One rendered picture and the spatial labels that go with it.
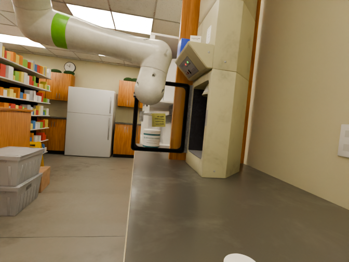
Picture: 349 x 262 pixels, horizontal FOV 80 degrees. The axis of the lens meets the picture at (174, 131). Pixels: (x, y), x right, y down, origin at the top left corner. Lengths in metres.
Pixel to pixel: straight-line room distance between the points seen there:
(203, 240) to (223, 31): 0.80
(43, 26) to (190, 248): 0.78
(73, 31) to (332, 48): 0.96
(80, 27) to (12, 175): 2.19
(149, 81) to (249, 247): 0.55
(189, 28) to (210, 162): 0.81
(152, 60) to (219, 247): 0.58
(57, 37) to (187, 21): 0.78
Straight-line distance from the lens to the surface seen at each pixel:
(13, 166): 2.76
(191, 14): 1.40
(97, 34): 0.81
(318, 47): 1.12
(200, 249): 0.45
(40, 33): 0.88
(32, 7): 0.87
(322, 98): 1.04
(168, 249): 0.44
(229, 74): 0.96
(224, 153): 0.95
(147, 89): 0.73
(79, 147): 5.99
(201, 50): 0.93
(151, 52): 0.76
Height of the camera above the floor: 1.18
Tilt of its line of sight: 3 degrees down
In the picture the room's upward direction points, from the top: 5 degrees clockwise
